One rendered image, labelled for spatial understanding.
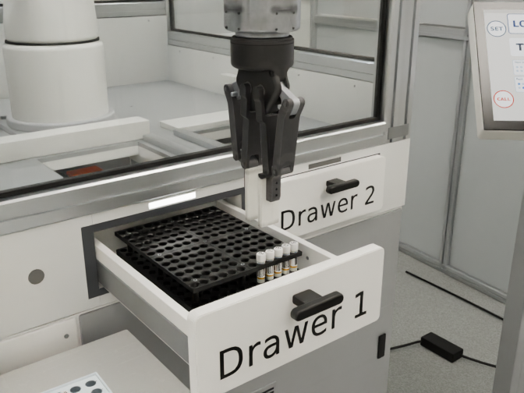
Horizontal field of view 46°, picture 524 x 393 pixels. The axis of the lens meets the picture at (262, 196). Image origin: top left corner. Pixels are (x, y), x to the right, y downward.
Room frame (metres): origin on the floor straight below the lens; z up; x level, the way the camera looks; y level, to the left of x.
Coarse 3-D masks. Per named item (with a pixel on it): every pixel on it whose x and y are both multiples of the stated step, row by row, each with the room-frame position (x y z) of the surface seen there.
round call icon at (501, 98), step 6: (492, 90) 1.28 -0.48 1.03; (498, 90) 1.28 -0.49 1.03; (504, 90) 1.28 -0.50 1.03; (510, 90) 1.27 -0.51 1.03; (498, 96) 1.27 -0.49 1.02; (504, 96) 1.27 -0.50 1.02; (510, 96) 1.27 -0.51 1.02; (498, 102) 1.26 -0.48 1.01; (504, 102) 1.26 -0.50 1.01; (510, 102) 1.26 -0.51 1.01; (510, 108) 1.25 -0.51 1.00
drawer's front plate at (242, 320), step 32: (352, 256) 0.71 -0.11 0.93; (256, 288) 0.62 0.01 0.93; (288, 288) 0.64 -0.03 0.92; (320, 288) 0.67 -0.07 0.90; (352, 288) 0.70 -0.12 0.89; (192, 320) 0.56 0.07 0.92; (224, 320) 0.58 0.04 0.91; (256, 320) 0.61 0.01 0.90; (288, 320) 0.64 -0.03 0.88; (320, 320) 0.67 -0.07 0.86; (352, 320) 0.70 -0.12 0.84; (192, 352) 0.57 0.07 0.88; (256, 352) 0.61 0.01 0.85; (288, 352) 0.64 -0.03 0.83; (192, 384) 0.57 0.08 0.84; (224, 384) 0.58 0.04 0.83
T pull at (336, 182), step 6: (330, 180) 1.05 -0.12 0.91; (336, 180) 1.05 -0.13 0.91; (342, 180) 1.05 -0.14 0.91; (348, 180) 1.05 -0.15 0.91; (354, 180) 1.05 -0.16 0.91; (330, 186) 1.02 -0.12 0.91; (336, 186) 1.02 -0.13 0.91; (342, 186) 1.03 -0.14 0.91; (348, 186) 1.04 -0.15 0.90; (354, 186) 1.05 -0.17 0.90; (330, 192) 1.01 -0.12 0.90; (336, 192) 1.02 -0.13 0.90
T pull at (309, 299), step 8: (296, 296) 0.63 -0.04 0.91; (304, 296) 0.63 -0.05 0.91; (312, 296) 0.63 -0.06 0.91; (320, 296) 0.63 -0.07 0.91; (328, 296) 0.63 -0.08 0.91; (336, 296) 0.63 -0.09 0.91; (296, 304) 0.63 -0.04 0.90; (304, 304) 0.61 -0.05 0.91; (312, 304) 0.61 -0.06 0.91; (320, 304) 0.62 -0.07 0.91; (328, 304) 0.63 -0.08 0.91; (336, 304) 0.63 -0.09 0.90; (296, 312) 0.60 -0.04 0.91; (304, 312) 0.60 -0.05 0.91; (312, 312) 0.61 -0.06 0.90; (296, 320) 0.60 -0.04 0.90
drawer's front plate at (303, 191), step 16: (368, 160) 1.12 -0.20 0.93; (384, 160) 1.15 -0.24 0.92; (304, 176) 1.02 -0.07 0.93; (320, 176) 1.04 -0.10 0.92; (336, 176) 1.07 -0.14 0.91; (352, 176) 1.09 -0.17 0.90; (368, 176) 1.12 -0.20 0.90; (288, 192) 1.00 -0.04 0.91; (304, 192) 1.02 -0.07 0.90; (320, 192) 1.05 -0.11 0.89; (352, 192) 1.10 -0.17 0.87; (368, 192) 1.12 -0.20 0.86; (288, 208) 1.00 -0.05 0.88; (304, 208) 1.02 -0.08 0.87; (320, 208) 1.05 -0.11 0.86; (336, 208) 1.07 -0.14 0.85; (352, 208) 1.10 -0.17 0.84; (368, 208) 1.12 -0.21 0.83; (288, 224) 1.00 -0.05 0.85; (304, 224) 1.02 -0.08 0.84; (320, 224) 1.05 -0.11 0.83
